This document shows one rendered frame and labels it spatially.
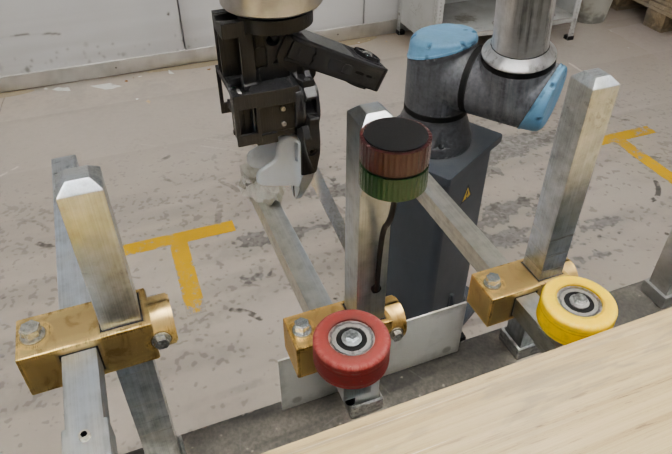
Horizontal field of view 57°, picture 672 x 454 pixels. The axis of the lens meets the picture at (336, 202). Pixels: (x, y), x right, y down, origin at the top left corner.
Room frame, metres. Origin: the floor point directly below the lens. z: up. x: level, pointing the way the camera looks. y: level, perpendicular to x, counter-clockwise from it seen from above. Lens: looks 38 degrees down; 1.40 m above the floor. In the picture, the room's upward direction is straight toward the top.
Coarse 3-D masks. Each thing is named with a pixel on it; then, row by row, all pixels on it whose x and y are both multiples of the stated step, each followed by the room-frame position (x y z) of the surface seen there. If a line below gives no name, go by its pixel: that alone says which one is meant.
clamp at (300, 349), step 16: (336, 304) 0.49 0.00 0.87; (400, 304) 0.49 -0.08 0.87; (288, 320) 0.47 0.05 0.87; (320, 320) 0.47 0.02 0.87; (384, 320) 0.47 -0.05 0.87; (400, 320) 0.47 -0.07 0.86; (288, 336) 0.45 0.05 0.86; (400, 336) 0.46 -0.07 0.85; (288, 352) 0.45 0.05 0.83; (304, 352) 0.43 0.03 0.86; (304, 368) 0.43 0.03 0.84
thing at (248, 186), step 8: (240, 184) 0.73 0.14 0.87; (248, 184) 0.72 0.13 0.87; (256, 184) 0.73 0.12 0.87; (248, 192) 0.71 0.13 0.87; (256, 192) 0.71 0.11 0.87; (264, 192) 0.70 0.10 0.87; (272, 192) 0.72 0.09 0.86; (280, 192) 0.71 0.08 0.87; (256, 200) 0.70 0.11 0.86; (264, 200) 0.70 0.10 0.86; (272, 200) 0.69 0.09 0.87; (280, 200) 0.69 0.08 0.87
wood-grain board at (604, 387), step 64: (640, 320) 0.44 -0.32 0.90; (512, 384) 0.36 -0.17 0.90; (576, 384) 0.36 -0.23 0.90; (640, 384) 0.36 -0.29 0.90; (320, 448) 0.29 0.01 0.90; (384, 448) 0.29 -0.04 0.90; (448, 448) 0.29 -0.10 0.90; (512, 448) 0.29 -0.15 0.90; (576, 448) 0.29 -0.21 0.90; (640, 448) 0.29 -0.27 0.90
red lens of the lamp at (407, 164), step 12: (360, 132) 0.44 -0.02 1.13; (360, 144) 0.43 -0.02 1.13; (360, 156) 0.43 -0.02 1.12; (372, 156) 0.41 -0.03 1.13; (384, 156) 0.41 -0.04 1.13; (396, 156) 0.41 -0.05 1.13; (408, 156) 0.41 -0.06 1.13; (420, 156) 0.41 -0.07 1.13; (372, 168) 0.41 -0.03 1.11; (384, 168) 0.41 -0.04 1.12; (396, 168) 0.41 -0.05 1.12; (408, 168) 0.41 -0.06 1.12; (420, 168) 0.41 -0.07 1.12
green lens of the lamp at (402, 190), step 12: (360, 168) 0.43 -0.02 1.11; (360, 180) 0.43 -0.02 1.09; (372, 180) 0.41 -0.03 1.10; (384, 180) 0.41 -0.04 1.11; (396, 180) 0.41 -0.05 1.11; (408, 180) 0.41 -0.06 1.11; (420, 180) 0.41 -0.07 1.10; (372, 192) 0.41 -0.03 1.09; (384, 192) 0.41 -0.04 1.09; (396, 192) 0.41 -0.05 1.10; (408, 192) 0.41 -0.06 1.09; (420, 192) 0.41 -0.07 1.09
